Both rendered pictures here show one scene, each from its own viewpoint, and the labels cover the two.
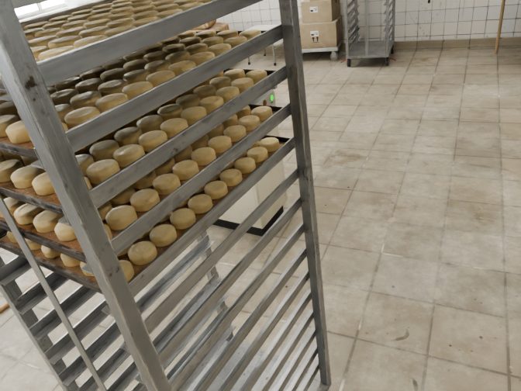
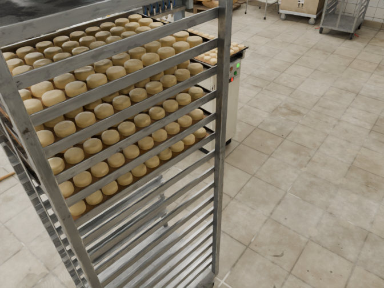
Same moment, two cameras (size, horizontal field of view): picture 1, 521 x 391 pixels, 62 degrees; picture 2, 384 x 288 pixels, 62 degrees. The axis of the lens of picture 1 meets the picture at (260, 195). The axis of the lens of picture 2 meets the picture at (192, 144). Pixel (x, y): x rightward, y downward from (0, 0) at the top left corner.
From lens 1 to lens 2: 33 cm
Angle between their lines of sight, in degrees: 12
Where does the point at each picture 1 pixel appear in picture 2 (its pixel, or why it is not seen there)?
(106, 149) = not seen: hidden behind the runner
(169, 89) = (120, 116)
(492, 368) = not seen: outside the picture
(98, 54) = (73, 104)
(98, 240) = (58, 203)
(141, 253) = (92, 198)
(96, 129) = (67, 143)
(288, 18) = (222, 64)
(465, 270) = (340, 222)
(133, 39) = (99, 92)
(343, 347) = (236, 250)
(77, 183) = (48, 176)
